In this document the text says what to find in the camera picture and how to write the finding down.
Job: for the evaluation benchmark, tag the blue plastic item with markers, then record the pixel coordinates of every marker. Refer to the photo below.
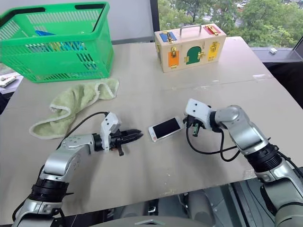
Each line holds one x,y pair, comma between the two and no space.
43,33

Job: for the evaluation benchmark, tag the wooden lock box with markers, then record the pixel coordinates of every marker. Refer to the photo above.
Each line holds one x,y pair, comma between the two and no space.
189,37

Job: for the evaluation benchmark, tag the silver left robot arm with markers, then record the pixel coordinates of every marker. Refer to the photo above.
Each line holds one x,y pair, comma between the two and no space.
71,144

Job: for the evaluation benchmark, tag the green plastic shopping basket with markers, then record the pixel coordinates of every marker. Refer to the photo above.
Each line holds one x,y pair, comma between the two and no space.
47,39

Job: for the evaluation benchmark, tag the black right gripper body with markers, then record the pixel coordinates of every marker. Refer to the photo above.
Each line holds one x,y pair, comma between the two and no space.
195,124

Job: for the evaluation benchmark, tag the colourful snack packet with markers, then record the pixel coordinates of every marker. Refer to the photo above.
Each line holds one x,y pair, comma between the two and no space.
68,46

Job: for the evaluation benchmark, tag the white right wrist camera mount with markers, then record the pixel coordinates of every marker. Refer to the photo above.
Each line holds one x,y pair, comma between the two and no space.
197,110

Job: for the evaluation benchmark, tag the small white windowsill object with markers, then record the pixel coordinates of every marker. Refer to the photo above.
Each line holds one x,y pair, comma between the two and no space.
273,50

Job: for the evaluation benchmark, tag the white smartphone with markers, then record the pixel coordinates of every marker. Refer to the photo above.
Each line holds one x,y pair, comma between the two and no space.
165,127

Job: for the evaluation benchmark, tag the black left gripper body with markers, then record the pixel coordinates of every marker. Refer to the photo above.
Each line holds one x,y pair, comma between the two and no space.
116,142

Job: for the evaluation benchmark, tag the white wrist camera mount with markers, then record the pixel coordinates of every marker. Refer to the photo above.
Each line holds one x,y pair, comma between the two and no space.
197,110
110,123

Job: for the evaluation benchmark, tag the grey curved housing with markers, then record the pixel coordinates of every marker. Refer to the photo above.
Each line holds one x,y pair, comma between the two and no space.
154,222

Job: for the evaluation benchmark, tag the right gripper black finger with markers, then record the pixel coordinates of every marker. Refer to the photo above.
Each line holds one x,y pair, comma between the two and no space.
186,118
187,125

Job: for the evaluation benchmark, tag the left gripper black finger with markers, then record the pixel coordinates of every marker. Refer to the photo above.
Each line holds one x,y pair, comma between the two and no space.
132,137
131,132

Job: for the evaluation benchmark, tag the grey rounded shape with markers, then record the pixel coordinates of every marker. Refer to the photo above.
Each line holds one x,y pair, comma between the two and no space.
201,203

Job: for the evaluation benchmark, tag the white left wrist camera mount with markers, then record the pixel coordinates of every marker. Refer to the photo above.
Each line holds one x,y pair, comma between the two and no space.
110,123

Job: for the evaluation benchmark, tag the light green towel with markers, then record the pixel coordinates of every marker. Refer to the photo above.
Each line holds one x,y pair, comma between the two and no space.
68,101

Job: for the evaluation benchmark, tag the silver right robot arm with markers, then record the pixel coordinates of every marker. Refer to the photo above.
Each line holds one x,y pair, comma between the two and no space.
246,134

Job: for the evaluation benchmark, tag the white power strip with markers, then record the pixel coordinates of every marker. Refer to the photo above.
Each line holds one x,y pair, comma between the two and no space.
7,81

